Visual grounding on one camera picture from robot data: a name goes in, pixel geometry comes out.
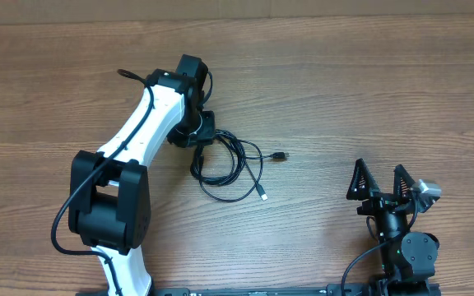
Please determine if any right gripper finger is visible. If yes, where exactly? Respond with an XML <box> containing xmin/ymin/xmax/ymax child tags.
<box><xmin>393</xmin><ymin>164</ymin><xmax>416</xmax><ymax>198</ymax></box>
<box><xmin>346</xmin><ymin>158</ymin><xmax>380</xmax><ymax>201</ymax></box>

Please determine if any thin black USB cable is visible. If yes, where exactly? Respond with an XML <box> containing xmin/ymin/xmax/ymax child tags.
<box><xmin>198</xmin><ymin>138</ymin><xmax>290</xmax><ymax>204</ymax></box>

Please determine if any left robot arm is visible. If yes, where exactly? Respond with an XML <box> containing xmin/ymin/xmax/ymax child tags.
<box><xmin>64</xmin><ymin>54</ymin><xmax>215</xmax><ymax>295</ymax></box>

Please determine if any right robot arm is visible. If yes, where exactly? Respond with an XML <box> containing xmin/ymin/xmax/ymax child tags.
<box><xmin>339</xmin><ymin>159</ymin><xmax>442</xmax><ymax>295</ymax></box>

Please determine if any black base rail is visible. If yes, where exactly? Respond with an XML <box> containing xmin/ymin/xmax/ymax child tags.
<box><xmin>148</xmin><ymin>284</ymin><xmax>442</xmax><ymax>296</ymax></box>

